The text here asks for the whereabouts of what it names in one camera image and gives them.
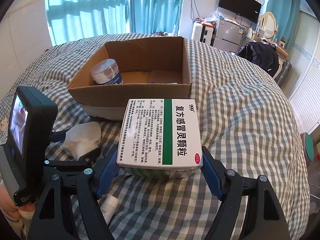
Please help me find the white purple ointment tube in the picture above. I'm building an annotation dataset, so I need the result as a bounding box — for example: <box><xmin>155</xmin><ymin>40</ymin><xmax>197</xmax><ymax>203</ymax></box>
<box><xmin>99</xmin><ymin>194</ymin><xmax>119</xmax><ymax>224</ymax></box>

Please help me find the white cloth pouch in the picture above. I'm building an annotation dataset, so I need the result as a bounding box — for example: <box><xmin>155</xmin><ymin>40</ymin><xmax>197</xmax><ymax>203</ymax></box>
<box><xmin>62</xmin><ymin>121</ymin><xmax>101</xmax><ymax>161</ymax></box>

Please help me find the green white medicine box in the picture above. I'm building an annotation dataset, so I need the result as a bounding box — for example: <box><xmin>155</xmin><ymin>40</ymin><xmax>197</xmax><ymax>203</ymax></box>
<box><xmin>117</xmin><ymin>99</ymin><xmax>203</xmax><ymax>178</ymax></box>

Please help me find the clear plastic cotton swab jar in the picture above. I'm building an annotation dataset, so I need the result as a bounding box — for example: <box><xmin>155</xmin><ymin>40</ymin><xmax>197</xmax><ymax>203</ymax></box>
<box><xmin>91</xmin><ymin>59</ymin><xmax>123</xmax><ymax>85</ymax></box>

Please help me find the person's left hand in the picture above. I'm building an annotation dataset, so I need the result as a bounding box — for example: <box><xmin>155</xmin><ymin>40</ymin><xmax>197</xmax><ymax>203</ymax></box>
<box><xmin>1</xmin><ymin>182</ymin><xmax>35</xmax><ymax>220</ymax></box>

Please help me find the grey white checkered bedspread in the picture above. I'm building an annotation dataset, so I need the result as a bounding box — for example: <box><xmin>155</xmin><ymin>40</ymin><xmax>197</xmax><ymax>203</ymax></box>
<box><xmin>1</xmin><ymin>34</ymin><xmax>310</xmax><ymax>239</ymax></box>

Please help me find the green topped plastic stool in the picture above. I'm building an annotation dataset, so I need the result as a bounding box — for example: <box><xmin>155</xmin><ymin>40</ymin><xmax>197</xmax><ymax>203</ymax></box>
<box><xmin>300</xmin><ymin>133</ymin><xmax>314</xmax><ymax>165</ymax></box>

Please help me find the white louvered wardrobe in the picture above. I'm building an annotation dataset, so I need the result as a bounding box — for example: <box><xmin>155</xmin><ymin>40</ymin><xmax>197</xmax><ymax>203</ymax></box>
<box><xmin>288</xmin><ymin>11</ymin><xmax>319</xmax><ymax>133</ymax></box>

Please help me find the black jacket on chair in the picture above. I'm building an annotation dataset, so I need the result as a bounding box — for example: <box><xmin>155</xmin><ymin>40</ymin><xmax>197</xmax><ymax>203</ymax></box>
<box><xmin>236</xmin><ymin>42</ymin><xmax>279</xmax><ymax>77</ymax></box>

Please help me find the left turquoise curtain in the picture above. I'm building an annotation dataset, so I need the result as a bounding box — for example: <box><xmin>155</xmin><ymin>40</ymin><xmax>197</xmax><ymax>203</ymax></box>
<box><xmin>45</xmin><ymin>0</ymin><xmax>129</xmax><ymax>46</ymax></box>

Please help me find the turquoise curtain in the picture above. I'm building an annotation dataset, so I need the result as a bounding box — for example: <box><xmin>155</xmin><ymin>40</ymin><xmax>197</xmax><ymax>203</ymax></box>
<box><xmin>45</xmin><ymin>0</ymin><xmax>129</xmax><ymax>46</ymax></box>
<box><xmin>129</xmin><ymin>0</ymin><xmax>183</xmax><ymax>35</ymax></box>
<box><xmin>266</xmin><ymin>0</ymin><xmax>301</xmax><ymax>50</ymax></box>

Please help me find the brown cardboard box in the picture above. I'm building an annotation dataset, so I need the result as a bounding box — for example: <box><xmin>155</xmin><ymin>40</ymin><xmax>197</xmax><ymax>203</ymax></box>
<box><xmin>68</xmin><ymin>36</ymin><xmax>192</xmax><ymax>121</ymax></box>

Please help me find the silver small refrigerator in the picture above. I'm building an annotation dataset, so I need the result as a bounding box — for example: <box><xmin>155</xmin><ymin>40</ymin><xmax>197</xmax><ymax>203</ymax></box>
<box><xmin>213</xmin><ymin>19</ymin><xmax>245</xmax><ymax>53</ymax></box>

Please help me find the white suitcase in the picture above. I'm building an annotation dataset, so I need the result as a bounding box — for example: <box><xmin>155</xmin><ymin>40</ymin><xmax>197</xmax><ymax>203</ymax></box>
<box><xmin>191</xmin><ymin>22</ymin><xmax>214</xmax><ymax>45</ymax></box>

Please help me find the white oval vanity mirror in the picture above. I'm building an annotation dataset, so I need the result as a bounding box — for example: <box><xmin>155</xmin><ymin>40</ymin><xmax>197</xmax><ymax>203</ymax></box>
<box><xmin>259</xmin><ymin>11</ymin><xmax>277</xmax><ymax>38</ymax></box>

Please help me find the middle turquoise curtain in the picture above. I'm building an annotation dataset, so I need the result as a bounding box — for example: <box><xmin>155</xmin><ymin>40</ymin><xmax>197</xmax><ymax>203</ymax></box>
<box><xmin>129</xmin><ymin>0</ymin><xmax>183</xmax><ymax>35</ymax></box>

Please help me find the right turquoise curtain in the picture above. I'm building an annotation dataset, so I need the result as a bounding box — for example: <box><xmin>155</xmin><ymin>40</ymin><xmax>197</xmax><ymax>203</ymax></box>
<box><xmin>266</xmin><ymin>0</ymin><xmax>301</xmax><ymax>50</ymax></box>

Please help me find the black wall television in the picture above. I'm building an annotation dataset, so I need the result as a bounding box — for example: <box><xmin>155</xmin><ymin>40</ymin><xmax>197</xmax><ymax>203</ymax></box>
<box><xmin>218</xmin><ymin>0</ymin><xmax>261</xmax><ymax>23</ymax></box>

